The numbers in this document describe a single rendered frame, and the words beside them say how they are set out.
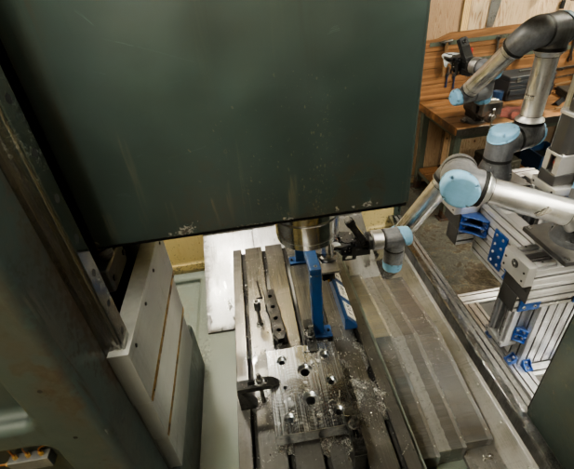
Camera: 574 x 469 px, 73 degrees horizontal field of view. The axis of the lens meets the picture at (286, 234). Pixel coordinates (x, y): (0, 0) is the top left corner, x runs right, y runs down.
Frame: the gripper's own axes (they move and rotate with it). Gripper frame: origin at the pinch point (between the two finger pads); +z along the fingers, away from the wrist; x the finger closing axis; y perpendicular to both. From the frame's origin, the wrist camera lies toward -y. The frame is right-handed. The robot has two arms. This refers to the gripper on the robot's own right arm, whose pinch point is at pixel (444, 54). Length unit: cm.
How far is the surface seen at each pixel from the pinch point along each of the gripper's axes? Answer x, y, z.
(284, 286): -125, 51, -52
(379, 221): -54, 74, -14
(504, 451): -86, 81, -136
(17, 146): -166, -52, -107
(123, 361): -173, -5, -108
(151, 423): -178, 20, -107
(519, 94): 143, 86, 72
